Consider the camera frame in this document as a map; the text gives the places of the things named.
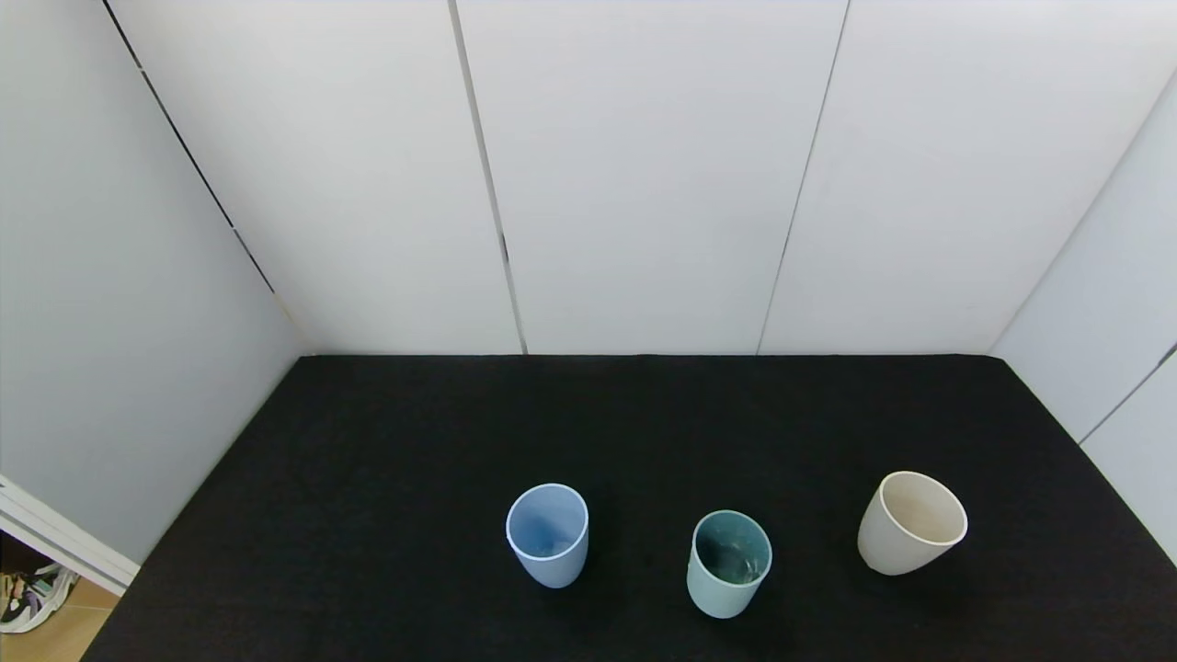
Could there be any teal plastic cup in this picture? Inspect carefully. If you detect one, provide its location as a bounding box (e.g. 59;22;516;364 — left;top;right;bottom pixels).
686;510;773;619

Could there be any black fabric table cover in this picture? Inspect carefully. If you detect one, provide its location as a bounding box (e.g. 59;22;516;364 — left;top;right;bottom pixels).
81;354;1177;662

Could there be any light blue plastic cup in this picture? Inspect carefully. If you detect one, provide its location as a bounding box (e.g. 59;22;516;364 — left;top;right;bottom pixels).
505;484;589;589

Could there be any beige plastic cup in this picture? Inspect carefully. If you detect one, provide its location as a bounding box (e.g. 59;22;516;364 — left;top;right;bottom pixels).
857;471;969;576

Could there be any white sneaker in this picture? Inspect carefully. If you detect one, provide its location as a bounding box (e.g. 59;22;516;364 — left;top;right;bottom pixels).
0;564;80;635

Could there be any white panel base rail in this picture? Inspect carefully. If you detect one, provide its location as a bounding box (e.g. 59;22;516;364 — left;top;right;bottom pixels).
0;475;140;597

